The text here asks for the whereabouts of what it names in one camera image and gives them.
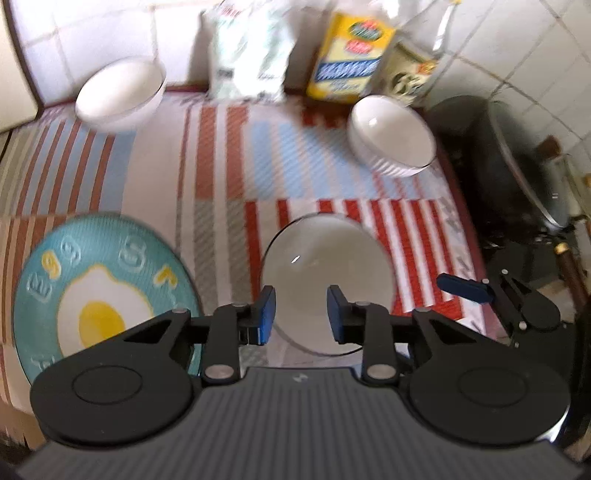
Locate white cutting board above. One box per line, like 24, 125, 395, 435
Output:
0, 0, 41, 133

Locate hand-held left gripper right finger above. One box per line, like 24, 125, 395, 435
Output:
326, 285, 468, 386

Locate clear vinegar bottle yellow cap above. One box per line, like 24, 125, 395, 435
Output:
379, 0, 458, 108

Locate glass wok lid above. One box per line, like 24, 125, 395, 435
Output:
489, 100, 575, 232

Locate white ribbed bowl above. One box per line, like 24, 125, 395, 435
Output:
260, 213, 396, 357
347, 95, 437, 179
75, 57, 167, 133

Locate blue fried egg plate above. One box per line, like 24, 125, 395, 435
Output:
13, 213, 202, 393

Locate yellow carton box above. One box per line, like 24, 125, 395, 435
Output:
307, 0, 398, 105

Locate striped table mat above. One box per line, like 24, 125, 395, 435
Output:
0, 88, 497, 416

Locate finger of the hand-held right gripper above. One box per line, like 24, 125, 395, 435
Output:
436, 272, 494, 304

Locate black wok with wooden handle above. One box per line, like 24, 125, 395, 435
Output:
427, 95, 591, 319

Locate white plastic bag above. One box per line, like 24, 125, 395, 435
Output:
202, 0, 297, 103

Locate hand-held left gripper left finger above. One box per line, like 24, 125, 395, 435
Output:
122, 285, 278, 386

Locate black gas stove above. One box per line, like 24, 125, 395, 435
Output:
478, 226, 591, 352

